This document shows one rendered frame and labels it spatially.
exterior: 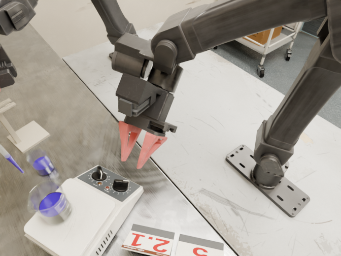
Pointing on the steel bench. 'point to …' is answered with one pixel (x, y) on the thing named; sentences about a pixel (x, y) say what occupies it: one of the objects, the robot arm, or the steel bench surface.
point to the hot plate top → (39, 228)
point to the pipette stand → (29, 136)
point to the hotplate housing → (98, 247)
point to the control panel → (109, 184)
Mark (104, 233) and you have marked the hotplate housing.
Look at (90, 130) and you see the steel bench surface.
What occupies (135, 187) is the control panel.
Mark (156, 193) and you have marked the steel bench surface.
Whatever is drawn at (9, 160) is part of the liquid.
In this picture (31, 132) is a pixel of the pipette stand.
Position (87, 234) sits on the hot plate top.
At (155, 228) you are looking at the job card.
